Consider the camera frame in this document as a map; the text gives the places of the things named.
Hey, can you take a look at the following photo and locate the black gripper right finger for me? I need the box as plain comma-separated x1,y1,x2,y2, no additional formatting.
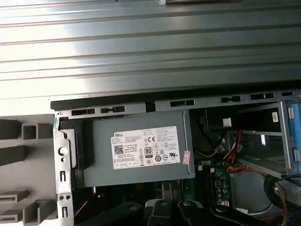
178,201,266,226

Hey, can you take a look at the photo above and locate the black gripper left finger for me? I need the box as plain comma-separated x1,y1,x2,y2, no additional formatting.
79,199,174,226

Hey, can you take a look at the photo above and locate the black RAM slot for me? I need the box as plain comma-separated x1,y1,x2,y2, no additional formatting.
205,162,210,205
194,162,200,205
199,162,205,205
209,162,215,205

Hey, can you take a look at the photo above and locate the green motherboard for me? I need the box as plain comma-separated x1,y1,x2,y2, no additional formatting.
164,159,233,214

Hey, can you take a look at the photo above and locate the white power supply label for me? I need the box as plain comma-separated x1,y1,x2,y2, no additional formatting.
111,126,181,170

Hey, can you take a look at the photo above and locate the grey power supply unit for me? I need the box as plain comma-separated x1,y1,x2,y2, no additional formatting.
83,110,196,188

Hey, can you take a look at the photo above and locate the grey parts rack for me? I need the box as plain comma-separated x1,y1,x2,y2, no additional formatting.
0,114,58,226

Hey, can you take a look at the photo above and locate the black open PC case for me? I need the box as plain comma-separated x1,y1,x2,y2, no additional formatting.
50,89,301,226

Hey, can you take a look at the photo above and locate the metal optical drive cage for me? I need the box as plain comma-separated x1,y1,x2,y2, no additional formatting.
225,100,292,178

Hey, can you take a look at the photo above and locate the blue plastic drive latch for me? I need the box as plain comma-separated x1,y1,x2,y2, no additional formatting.
285,100,301,177

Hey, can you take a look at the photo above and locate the yellow black wire bundle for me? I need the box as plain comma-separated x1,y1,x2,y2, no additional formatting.
195,143,224,158

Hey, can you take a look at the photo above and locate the red orange wire bundle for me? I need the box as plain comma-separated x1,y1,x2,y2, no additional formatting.
221,129,289,226

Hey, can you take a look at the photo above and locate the thick black cable bundle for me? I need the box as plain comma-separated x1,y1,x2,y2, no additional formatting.
263,174,301,214

